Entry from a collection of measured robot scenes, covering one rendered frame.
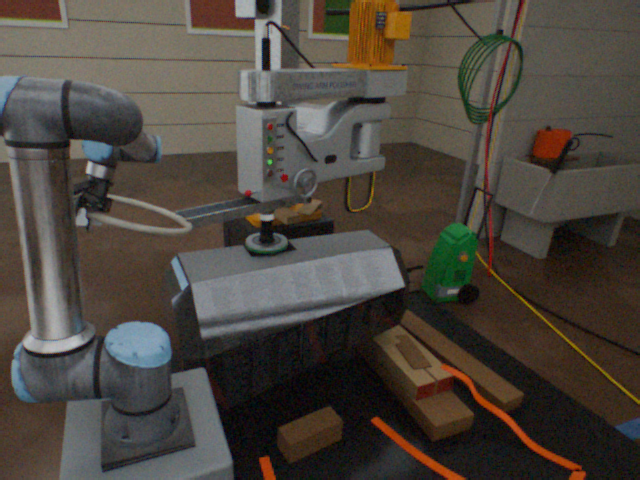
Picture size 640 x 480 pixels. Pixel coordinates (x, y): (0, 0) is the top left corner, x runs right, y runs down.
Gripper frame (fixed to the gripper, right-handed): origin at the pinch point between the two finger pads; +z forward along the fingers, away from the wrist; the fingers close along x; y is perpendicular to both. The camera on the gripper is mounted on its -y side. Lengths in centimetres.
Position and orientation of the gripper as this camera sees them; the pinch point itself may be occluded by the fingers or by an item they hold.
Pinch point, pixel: (80, 228)
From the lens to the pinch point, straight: 182.7
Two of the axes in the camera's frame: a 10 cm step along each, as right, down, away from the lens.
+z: -3.2, 9.3, 1.6
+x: 2.9, -0.6, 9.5
